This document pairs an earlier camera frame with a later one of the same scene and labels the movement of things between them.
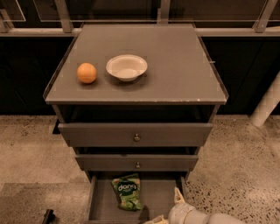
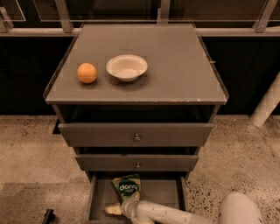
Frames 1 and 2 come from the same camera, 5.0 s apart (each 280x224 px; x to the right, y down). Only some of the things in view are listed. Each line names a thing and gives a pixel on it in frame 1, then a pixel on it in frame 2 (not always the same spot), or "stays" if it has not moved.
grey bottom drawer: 157,197 stays
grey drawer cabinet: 151,129 stays
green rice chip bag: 128,190 stays
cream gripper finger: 159,220 -> 114,209
